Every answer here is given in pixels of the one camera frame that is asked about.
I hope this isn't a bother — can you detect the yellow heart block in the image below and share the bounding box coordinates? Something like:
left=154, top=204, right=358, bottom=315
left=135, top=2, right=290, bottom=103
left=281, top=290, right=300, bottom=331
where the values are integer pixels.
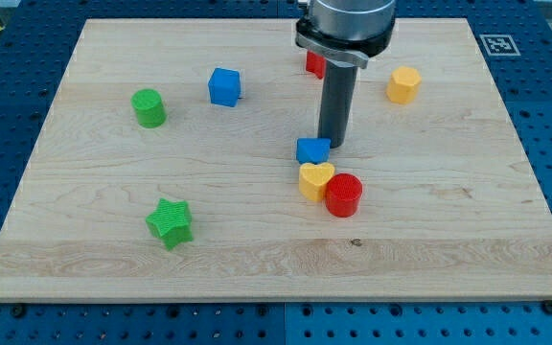
left=298, top=162, right=335, bottom=202

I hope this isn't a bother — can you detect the blue pentagon block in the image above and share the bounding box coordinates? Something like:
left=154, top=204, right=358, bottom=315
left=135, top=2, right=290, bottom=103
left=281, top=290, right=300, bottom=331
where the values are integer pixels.
left=296, top=138, right=331, bottom=164

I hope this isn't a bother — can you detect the red cylinder block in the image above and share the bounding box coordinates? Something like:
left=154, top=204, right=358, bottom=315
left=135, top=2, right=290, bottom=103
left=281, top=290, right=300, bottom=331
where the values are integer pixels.
left=325, top=173, right=363, bottom=218

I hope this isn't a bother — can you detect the light wooden board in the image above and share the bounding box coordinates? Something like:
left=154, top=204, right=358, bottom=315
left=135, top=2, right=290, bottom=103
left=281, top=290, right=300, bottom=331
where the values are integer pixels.
left=0, top=18, right=552, bottom=304

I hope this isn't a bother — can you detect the blue cube block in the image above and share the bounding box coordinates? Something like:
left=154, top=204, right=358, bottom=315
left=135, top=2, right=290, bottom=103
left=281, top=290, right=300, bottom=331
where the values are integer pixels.
left=208, top=68, right=242, bottom=107

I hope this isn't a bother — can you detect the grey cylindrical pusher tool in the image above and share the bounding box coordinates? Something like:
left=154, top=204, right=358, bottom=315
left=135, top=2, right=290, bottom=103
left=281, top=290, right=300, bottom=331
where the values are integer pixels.
left=317, top=60, right=357, bottom=149

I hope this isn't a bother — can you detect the green star block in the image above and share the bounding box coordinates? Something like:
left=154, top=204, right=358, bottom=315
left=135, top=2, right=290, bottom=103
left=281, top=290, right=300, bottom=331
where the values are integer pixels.
left=145, top=198, right=194, bottom=250

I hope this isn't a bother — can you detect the red block behind tool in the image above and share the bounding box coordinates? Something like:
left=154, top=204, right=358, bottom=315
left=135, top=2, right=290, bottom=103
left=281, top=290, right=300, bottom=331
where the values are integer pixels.
left=306, top=51, right=326, bottom=80

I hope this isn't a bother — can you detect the green cylinder block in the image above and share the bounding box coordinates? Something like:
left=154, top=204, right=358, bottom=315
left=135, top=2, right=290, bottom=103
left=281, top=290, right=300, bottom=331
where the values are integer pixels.
left=130, top=88, right=167, bottom=128

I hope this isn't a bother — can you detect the yellow hexagon block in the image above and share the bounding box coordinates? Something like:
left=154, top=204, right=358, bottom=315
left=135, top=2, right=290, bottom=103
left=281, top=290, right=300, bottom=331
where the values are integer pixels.
left=386, top=66, right=422, bottom=104

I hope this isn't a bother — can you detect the white fiducial marker tag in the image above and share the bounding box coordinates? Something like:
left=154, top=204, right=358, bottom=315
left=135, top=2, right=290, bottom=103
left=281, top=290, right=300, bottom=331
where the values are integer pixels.
left=479, top=34, right=520, bottom=57

